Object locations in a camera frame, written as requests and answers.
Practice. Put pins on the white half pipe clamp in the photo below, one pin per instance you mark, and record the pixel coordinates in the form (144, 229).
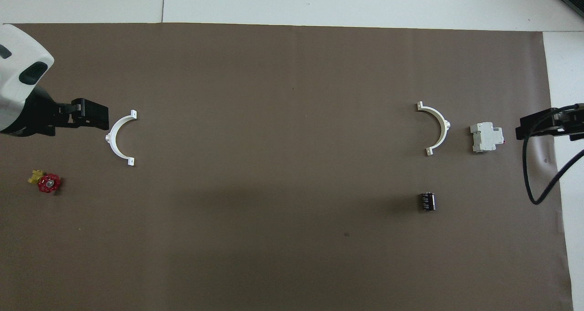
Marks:
(444, 127)
(110, 138)

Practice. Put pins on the red handwheel yellow valve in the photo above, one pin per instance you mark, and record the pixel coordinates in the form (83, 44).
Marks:
(48, 183)

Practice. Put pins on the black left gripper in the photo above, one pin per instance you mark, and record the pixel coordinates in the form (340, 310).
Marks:
(39, 115)

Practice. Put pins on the black cylindrical capacitor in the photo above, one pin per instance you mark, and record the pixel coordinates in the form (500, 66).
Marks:
(427, 202)

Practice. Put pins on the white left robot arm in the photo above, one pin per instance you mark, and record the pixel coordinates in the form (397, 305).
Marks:
(18, 51)

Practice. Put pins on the brown paper mat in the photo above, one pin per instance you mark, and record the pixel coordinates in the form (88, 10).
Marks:
(273, 188)

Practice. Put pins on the white circuit breaker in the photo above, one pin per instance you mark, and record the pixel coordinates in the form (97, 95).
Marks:
(486, 137)

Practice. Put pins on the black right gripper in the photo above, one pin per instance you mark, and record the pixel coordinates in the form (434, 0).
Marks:
(572, 121)

